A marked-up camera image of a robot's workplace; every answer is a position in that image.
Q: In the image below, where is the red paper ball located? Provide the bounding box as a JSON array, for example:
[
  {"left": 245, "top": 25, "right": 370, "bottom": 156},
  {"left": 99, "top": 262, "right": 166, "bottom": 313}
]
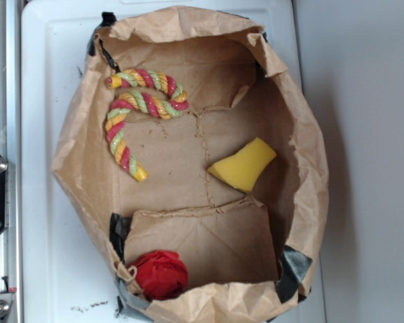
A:
[{"left": 127, "top": 250, "right": 189, "bottom": 301}]

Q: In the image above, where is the brown paper bag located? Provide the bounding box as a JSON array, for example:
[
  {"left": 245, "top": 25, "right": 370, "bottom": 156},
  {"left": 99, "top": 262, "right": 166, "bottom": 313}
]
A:
[{"left": 52, "top": 6, "right": 329, "bottom": 322}]

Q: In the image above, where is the yellow sponge piece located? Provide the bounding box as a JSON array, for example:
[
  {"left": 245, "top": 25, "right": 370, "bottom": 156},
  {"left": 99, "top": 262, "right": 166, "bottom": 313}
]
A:
[{"left": 207, "top": 137, "right": 277, "bottom": 193}]

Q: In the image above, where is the twisted multicolour rope toy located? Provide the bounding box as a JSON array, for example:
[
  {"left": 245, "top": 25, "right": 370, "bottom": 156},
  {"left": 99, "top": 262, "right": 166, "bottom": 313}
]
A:
[{"left": 104, "top": 68, "right": 189, "bottom": 182}]

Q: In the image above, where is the aluminium frame rail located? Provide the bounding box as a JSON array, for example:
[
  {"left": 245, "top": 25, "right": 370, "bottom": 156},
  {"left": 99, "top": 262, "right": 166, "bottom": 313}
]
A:
[{"left": 0, "top": 1, "right": 24, "bottom": 322}]

